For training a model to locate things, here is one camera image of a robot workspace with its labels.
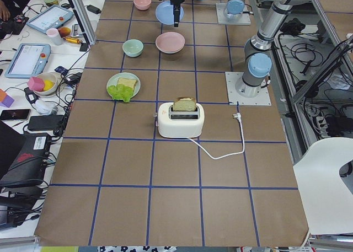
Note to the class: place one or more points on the teach pendant far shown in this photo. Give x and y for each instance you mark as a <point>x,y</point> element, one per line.
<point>54,17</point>

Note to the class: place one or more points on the purple orange block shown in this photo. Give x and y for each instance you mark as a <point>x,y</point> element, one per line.
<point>5,99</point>

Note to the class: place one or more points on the black smartphone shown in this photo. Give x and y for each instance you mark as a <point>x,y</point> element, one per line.
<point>15,114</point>

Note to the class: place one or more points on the cream bowl with fruit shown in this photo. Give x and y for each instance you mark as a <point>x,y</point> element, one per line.
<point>44,84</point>

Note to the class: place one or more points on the pink bowl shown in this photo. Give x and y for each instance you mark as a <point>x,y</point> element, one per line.
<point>142,4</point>

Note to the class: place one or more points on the pink plate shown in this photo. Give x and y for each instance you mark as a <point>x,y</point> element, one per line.
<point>170,42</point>

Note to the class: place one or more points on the green bowl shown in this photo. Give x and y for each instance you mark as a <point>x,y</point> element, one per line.
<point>133,47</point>

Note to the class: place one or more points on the cream toaster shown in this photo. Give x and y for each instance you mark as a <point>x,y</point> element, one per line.
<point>179,124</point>

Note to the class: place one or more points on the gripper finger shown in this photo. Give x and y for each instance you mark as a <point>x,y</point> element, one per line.
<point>177,12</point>

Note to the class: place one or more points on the gold screwdriver handle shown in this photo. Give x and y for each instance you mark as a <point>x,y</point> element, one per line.
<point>72,40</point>

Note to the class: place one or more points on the green plate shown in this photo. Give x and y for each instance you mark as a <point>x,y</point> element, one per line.
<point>114,79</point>

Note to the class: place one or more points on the white chair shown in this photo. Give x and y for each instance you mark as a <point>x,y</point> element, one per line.
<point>327,201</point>

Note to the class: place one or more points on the teach pendant near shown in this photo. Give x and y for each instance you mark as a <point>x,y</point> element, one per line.
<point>29,60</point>

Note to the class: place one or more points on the lettuce leaf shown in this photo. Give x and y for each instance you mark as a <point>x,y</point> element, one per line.
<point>120,92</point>

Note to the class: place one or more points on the bread slice in toaster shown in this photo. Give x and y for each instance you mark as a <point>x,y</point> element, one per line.
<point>184,104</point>

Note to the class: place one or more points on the blue plate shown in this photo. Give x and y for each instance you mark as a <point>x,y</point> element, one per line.
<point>164,13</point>

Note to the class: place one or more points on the pink cup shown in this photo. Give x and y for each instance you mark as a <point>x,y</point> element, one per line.
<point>54,35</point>

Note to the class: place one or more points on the bread slice on plate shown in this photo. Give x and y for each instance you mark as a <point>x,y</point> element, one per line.
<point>127,83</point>

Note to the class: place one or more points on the mango fruit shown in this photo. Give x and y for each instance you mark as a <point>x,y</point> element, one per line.
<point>64,31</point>

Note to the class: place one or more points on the aluminium frame post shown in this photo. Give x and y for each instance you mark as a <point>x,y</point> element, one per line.
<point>83,21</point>

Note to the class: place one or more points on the teach pendant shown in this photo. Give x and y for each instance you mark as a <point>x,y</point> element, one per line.
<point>54,17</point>
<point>29,60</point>

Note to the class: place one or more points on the black power adapter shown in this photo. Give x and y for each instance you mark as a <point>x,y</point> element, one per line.
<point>93,9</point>

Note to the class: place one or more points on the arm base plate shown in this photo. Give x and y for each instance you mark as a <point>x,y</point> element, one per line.
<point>241,94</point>
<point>226,18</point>

